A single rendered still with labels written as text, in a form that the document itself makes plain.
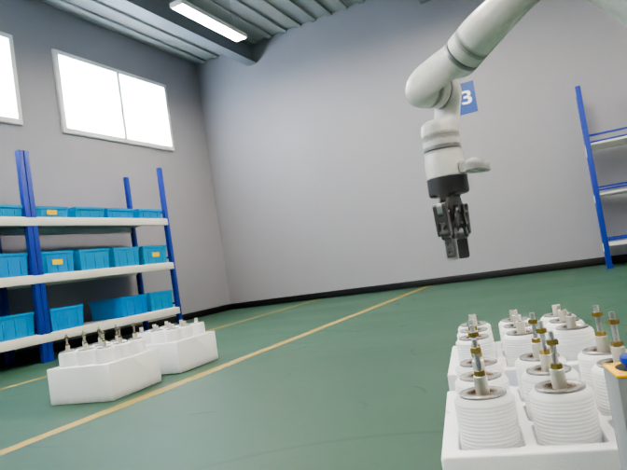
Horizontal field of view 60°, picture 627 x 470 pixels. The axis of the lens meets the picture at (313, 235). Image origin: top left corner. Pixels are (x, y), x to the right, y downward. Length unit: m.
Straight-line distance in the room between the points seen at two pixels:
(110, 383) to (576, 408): 2.31
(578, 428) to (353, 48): 7.40
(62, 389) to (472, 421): 2.45
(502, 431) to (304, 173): 7.28
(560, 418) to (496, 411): 0.09
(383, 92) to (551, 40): 2.13
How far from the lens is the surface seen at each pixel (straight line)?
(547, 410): 0.95
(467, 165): 1.01
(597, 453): 0.93
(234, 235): 8.68
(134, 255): 6.39
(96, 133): 7.36
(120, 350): 3.02
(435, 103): 1.07
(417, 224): 7.40
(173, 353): 3.34
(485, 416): 0.93
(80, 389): 3.02
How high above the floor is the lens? 0.50
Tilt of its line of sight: 3 degrees up
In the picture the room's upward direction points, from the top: 9 degrees counter-clockwise
